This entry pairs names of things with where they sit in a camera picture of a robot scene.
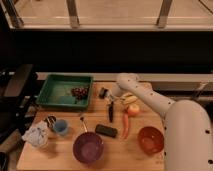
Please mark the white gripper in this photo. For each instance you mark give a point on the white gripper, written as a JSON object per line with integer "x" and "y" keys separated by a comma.
{"x": 116, "y": 91}

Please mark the orange carrot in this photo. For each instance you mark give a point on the orange carrot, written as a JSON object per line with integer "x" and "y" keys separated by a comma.
{"x": 125, "y": 126}

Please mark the small blue cup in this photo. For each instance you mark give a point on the small blue cup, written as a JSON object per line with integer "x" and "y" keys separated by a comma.
{"x": 61, "y": 127}

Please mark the wooden board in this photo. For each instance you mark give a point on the wooden board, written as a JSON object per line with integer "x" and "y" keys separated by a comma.
{"x": 119, "y": 154}

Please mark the black handled dish brush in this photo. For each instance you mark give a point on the black handled dish brush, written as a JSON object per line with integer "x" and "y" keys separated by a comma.
{"x": 105, "y": 94}

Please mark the dark grape bunch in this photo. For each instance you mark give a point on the dark grape bunch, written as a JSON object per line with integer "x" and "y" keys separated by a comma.
{"x": 80, "y": 92}

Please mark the black rectangular block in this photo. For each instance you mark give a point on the black rectangular block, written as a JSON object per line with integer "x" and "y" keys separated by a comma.
{"x": 106, "y": 130}

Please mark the red bowl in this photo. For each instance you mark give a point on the red bowl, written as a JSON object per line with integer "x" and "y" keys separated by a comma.
{"x": 150, "y": 140}

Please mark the green plastic tray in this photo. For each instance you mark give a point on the green plastic tray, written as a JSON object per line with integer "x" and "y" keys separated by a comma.
{"x": 56, "y": 92}

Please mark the black office chair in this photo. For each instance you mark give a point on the black office chair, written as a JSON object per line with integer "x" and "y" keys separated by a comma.
{"x": 16, "y": 94}

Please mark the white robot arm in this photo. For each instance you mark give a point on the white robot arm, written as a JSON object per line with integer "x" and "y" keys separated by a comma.
{"x": 188, "y": 137}

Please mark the crumpled white cloth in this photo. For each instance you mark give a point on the crumpled white cloth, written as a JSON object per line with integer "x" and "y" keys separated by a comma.
{"x": 37, "y": 135}

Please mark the red yellow apple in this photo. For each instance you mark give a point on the red yellow apple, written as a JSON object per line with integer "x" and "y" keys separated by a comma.
{"x": 133, "y": 110}

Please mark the purple bowl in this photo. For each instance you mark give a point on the purple bowl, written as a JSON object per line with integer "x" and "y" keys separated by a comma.
{"x": 88, "y": 147}

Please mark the yellow banana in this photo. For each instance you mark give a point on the yellow banana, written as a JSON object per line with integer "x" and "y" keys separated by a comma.
{"x": 128, "y": 98}

